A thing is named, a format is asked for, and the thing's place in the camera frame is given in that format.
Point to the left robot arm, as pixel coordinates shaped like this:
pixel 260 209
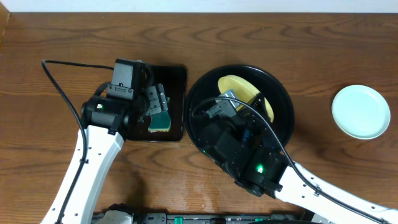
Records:
pixel 107 120

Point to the black round tray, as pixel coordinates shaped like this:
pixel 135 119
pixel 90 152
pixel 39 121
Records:
pixel 270 88

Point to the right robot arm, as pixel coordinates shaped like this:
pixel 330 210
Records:
pixel 290 182

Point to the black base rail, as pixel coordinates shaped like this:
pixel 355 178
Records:
pixel 122 213

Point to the yellow plate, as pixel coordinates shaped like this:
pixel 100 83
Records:
pixel 233 86

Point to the light green plate front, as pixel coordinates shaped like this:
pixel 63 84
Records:
pixel 361 112

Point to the black rectangular tray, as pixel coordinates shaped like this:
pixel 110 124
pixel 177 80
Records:
pixel 174 80

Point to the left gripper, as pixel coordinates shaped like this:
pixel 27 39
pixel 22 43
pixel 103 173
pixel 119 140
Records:
pixel 152 101

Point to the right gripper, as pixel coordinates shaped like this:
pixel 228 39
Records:
pixel 254 117

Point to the green yellow sponge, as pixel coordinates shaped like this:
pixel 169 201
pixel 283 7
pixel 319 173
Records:
pixel 160 122

